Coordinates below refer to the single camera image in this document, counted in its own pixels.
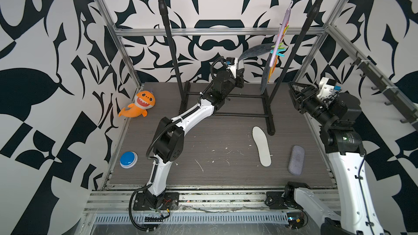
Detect dark grey felt insole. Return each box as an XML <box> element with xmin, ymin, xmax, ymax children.
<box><xmin>238</xmin><ymin>43</ymin><xmax>275</xmax><ymax>61</ymax></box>

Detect lilac round clip hanger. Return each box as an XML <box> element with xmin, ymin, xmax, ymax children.
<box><xmin>270</xmin><ymin>0</ymin><xmax>295</xmax><ymax>67</ymax></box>

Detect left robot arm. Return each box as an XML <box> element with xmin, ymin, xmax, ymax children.
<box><xmin>143</xmin><ymin>57</ymin><xmax>244</xmax><ymax>208</ymax></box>

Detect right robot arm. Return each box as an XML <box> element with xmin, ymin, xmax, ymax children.
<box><xmin>288</xmin><ymin>82</ymin><xmax>384</xmax><ymax>235</ymax></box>

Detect orange-edged insole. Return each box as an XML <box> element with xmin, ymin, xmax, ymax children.
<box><xmin>252</xmin><ymin>126</ymin><xmax>272</xmax><ymax>167</ymax></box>

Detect grey fabric case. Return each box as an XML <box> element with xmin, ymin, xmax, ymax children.
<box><xmin>288</xmin><ymin>145</ymin><xmax>305</xmax><ymax>176</ymax></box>

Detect orange shark plush toy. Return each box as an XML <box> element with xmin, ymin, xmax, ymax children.
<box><xmin>118</xmin><ymin>91</ymin><xmax>156</xmax><ymax>118</ymax></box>

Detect black garment rack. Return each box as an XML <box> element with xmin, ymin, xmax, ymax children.
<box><xmin>158</xmin><ymin>0</ymin><xmax>323</xmax><ymax>136</ymax></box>

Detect blue round button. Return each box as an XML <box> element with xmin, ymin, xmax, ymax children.
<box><xmin>119</xmin><ymin>151</ymin><xmax>138</xmax><ymax>169</ymax></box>

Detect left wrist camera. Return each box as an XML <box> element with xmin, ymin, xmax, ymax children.
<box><xmin>224</xmin><ymin>57</ymin><xmax>238</xmax><ymax>79</ymax></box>

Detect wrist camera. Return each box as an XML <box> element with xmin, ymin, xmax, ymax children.
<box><xmin>224</xmin><ymin>57</ymin><xmax>238</xmax><ymax>79</ymax></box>
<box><xmin>317</xmin><ymin>77</ymin><xmax>341</xmax><ymax>101</ymax></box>

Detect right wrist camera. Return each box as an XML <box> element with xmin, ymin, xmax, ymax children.
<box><xmin>317</xmin><ymin>77</ymin><xmax>341</xmax><ymax>101</ymax></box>

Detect wall hook rail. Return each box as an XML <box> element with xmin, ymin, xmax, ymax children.
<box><xmin>351</xmin><ymin>51</ymin><xmax>418</xmax><ymax>132</ymax></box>

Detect white cable duct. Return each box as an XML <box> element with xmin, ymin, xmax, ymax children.
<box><xmin>93</xmin><ymin>211</ymin><xmax>290</xmax><ymax>225</ymax></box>

